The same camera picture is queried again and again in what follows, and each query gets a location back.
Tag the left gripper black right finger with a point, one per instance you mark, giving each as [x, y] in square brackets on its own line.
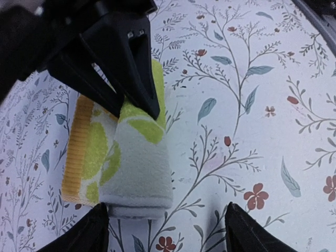
[243, 233]

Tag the front aluminium rail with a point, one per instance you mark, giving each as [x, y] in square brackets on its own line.
[321, 14]

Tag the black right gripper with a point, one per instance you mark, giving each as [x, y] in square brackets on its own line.
[101, 49]

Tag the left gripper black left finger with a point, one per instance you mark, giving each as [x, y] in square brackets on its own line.
[89, 234]

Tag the yellow patterned towel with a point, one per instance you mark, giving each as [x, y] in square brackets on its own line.
[120, 161]

